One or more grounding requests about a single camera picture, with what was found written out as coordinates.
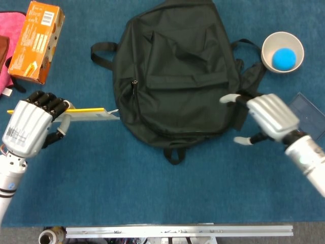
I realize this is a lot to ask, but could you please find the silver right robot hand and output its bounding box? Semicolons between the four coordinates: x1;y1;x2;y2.
219;93;300;147

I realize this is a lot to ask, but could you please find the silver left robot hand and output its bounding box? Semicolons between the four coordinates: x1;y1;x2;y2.
1;90;74;160

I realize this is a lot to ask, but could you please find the yellow and white book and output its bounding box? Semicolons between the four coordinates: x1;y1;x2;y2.
7;106;120;123

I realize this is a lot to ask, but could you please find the black backpack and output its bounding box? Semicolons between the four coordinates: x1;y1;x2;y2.
90;0;267;165

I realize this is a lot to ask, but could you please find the dark blue plastic tray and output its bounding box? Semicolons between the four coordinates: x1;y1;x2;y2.
289;91;325;140

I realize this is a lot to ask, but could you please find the blue ball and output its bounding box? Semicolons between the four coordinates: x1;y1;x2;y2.
272;48;297;71

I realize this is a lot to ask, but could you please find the beige bowl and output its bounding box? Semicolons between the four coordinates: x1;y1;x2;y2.
261;31;305;74

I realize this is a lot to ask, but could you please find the brown leather pouch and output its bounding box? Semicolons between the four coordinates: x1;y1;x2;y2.
0;35;10;74

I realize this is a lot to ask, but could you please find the orange cardboard box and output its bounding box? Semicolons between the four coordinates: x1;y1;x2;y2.
7;0;66;85

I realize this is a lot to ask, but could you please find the pink towel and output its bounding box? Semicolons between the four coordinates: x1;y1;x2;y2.
0;10;27;97

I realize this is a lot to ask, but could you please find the blue carpet table mat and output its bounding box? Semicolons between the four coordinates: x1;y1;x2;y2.
0;0;325;228

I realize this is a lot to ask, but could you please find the aluminium rail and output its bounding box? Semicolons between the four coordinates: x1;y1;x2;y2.
65;225;294;239

